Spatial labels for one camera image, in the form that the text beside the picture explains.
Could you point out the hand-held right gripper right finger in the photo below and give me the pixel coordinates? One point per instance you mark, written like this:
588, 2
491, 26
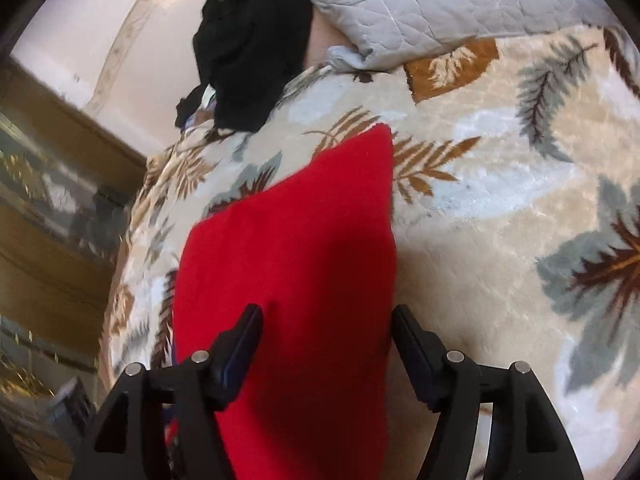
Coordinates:
417, 355

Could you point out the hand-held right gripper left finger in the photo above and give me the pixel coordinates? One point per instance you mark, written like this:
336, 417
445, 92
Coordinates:
239, 355

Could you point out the red and blue sweater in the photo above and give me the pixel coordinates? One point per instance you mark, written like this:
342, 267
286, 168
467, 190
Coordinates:
295, 285

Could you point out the leaf print blanket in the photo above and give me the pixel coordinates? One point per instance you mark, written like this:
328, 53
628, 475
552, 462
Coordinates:
500, 185

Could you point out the wooden cabinet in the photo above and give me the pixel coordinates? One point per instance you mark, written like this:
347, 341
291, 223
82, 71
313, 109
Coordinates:
55, 200

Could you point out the purple patterned cloth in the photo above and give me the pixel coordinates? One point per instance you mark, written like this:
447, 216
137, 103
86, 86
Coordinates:
200, 110

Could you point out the black garment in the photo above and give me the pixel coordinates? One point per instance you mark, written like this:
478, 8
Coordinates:
255, 45

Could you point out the grey quilted pillow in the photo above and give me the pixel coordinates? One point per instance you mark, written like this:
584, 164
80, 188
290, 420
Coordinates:
430, 5

